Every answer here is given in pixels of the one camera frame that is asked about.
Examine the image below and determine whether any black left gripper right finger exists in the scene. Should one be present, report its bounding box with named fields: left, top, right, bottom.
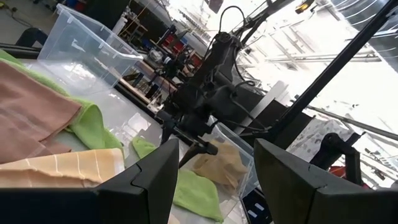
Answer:
left=253, top=138, right=398, bottom=224

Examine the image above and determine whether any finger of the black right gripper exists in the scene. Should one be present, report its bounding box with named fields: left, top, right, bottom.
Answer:
left=156, top=110, right=177, bottom=144
left=178, top=144, right=206, bottom=169

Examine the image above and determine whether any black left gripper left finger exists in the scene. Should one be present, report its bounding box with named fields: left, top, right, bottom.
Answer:
left=0, top=138, right=180, bottom=224

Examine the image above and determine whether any yellow white-striped towel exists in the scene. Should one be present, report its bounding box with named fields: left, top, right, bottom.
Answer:
left=0, top=147, right=126, bottom=189

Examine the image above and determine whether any pink towel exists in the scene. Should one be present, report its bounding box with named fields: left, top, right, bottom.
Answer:
left=0, top=60, right=83, bottom=165

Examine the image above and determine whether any mustard yellow towel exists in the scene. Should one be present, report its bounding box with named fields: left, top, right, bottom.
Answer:
left=192, top=140, right=249, bottom=195

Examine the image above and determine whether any red box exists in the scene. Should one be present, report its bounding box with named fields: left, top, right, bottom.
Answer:
left=328, top=166, right=371, bottom=189

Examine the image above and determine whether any white glossy table mat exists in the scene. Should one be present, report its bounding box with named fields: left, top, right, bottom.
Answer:
left=18, top=58, right=249, bottom=224

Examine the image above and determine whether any clear plastic bin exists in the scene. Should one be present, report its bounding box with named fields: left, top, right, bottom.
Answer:
left=37, top=3, right=144, bottom=90
left=180, top=119, right=261, bottom=218

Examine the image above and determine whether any red storage crate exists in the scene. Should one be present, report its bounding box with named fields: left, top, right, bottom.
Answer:
left=163, top=33, right=187, bottom=54

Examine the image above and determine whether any white cylinder bottle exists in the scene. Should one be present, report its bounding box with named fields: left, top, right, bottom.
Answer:
left=111, top=15, right=129, bottom=35

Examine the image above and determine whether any dark blue chair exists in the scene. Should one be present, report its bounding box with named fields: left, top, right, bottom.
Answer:
left=15, top=27, right=49, bottom=48

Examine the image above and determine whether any black metal bracket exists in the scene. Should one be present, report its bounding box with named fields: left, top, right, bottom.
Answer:
left=310, top=132, right=365, bottom=185

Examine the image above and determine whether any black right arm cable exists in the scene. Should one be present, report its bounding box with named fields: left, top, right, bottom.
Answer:
left=201, top=5, right=268, bottom=131

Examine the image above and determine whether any black aluminium rig frame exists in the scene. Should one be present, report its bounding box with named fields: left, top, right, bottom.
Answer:
left=0, top=0, right=398, bottom=150

